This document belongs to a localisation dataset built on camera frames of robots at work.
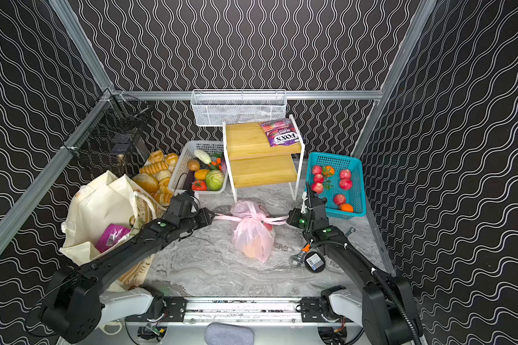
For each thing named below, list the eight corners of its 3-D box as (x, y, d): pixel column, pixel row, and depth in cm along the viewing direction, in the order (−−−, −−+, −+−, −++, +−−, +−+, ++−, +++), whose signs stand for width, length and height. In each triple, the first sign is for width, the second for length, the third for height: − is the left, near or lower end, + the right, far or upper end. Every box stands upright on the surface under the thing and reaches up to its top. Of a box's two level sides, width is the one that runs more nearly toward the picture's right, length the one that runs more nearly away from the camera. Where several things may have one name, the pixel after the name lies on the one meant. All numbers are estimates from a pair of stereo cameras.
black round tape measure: (306, 272, 85) (307, 270, 83) (303, 253, 90) (304, 251, 88) (326, 272, 84) (327, 270, 83) (322, 253, 90) (323, 251, 88)
